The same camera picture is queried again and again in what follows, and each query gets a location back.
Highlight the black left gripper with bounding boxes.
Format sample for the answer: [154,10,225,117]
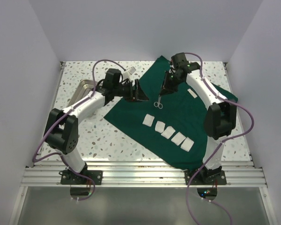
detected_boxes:
[113,79,148,102]

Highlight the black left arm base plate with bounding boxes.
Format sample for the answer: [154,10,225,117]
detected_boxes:
[59,170,103,185]

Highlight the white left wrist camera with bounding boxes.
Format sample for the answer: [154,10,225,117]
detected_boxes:
[122,67,136,81]

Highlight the white indicator strip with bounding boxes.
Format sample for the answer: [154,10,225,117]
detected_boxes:
[188,89,197,98]

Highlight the white gauze pad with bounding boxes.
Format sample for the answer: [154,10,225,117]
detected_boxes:
[161,126,176,139]
[180,137,194,152]
[142,114,155,127]
[155,121,165,133]
[171,132,186,146]

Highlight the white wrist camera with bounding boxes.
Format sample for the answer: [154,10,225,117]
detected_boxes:
[122,67,136,81]
[169,60,176,74]

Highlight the stainless steel instrument tray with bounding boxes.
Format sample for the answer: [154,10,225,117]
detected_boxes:
[63,79,100,121]

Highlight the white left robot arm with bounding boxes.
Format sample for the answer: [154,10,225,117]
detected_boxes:
[44,68,149,184]

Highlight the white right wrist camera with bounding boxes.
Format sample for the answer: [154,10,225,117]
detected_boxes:
[169,60,176,74]

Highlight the green surgical drape cloth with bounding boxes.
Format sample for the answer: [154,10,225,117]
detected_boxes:
[105,57,237,170]

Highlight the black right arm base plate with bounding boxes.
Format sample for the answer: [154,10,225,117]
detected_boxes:
[190,166,227,185]

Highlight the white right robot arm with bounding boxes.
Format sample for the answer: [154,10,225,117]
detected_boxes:
[159,52,237,184]

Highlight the steel surgical scissors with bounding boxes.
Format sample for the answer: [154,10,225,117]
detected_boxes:
[154,95,163,109]

